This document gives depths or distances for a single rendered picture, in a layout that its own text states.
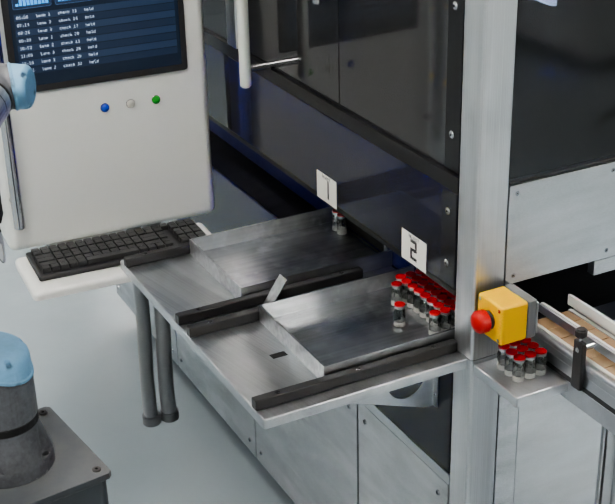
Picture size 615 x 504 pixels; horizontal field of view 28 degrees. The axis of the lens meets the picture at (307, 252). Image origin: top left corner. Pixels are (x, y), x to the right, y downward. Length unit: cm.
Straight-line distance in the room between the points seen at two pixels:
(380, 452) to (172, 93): 94
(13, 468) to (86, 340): 208
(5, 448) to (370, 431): 88
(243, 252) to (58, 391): 141
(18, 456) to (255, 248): 78
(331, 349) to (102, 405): 165
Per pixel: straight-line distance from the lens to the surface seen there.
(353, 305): 242
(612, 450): 224
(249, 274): 255
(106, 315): 433
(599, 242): 231
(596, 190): 226
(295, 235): 271
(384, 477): 269
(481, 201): 211
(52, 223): 293
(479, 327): 212
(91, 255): 281
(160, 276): 257
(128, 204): 296
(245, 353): 227
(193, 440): 363
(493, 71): 204
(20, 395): 209
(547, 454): 248
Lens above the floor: 202
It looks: 25 degrees down
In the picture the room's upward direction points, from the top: 1 degrees counter-clockwise
